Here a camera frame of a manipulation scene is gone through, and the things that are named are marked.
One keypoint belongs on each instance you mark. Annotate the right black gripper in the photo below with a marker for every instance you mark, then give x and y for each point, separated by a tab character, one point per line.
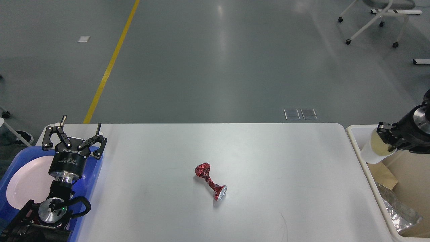
412	131

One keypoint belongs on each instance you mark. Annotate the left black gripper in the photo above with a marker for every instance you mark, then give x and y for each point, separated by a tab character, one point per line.
70	161

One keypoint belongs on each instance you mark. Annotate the cream cup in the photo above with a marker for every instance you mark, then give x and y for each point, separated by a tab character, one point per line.
375	149

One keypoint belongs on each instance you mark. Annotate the brown paper bag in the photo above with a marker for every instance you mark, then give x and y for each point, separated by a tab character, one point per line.
382	175

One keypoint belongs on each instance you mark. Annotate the pink plate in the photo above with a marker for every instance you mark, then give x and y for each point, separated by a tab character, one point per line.
30	182

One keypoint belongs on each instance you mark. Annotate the aluminium foil tray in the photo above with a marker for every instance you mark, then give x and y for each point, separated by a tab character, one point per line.
402	216

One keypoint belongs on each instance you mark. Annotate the red foil wrapper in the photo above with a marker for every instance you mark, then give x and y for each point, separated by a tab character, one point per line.
202	171

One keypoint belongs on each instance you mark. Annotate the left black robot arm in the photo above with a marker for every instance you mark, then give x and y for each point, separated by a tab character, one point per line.
47	221

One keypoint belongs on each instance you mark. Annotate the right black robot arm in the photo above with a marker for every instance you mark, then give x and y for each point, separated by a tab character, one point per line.
427	97

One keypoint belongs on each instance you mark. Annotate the white plastic bin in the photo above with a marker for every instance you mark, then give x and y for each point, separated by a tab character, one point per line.
413	188

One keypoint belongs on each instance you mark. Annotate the blue plastic tray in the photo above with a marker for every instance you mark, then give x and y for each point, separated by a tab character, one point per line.
83	187

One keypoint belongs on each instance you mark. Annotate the white floor bar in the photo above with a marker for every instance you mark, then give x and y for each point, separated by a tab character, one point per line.
421	61

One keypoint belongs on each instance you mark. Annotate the right floor socket plate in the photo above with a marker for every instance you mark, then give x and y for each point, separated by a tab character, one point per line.
309	114

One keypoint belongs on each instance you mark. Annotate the floor socket plate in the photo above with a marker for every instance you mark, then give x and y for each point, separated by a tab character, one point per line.
292	114
309	114

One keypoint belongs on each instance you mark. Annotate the left floor socket plate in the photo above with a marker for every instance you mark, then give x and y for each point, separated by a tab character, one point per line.
292	114

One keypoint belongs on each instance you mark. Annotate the white bar behind chair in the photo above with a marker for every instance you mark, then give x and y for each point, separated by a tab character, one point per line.
407	12

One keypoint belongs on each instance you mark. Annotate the white office chair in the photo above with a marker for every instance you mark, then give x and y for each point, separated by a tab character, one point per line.
385	5

